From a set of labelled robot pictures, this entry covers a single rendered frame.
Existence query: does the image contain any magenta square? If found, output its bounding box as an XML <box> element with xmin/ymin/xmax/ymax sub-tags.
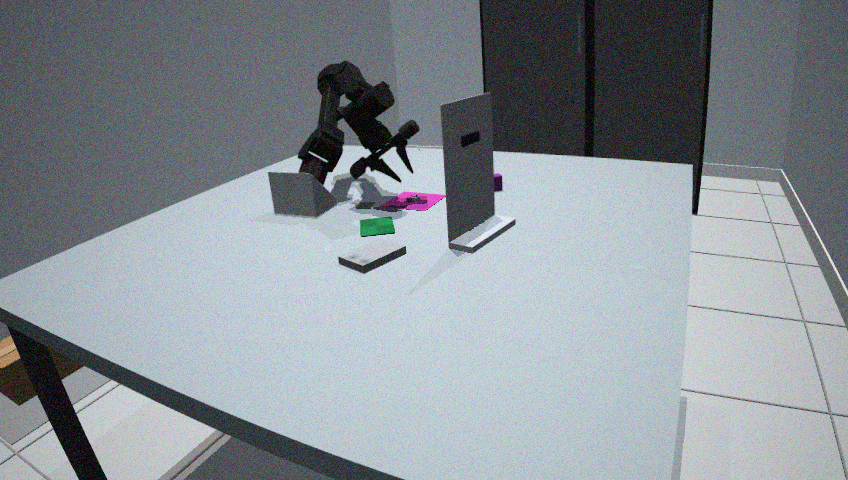
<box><xmin>379</xmin><ymin>192</ymin><xmax>446</xmax><ymax>211</ymax></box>

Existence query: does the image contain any grey flat panel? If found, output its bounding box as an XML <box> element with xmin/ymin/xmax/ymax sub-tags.
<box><xmin>441</xmin><ymin>93</ymin><xmax>516</xmax><ymax>253</ymax></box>

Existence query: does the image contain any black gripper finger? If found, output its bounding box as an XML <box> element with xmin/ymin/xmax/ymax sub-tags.
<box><xmin>370</xmin><ymin>158</ymin><xmax>402</xmax><ymax>182</ymax></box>
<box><xmin>396</xmin><ymin>140</ymin><xmax>413</xmax><ymax>173</ymax></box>

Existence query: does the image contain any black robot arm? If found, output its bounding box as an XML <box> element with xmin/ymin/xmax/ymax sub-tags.
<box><xmin>298</xmin><ymin>61</ymin><xmax>395</xmax><ymax>186</ymax></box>

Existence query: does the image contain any green square patch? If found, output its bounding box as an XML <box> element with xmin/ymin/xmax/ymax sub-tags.
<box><xmin>360</xmin><ymin>216</ymin><xmax>395</xmax><ymax>237</ymax></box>

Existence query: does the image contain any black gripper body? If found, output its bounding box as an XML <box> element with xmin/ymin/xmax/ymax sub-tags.
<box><xmin>350</xmin><ymin>118</ymin><xmax>419</xmax><ymax>179</ymax></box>

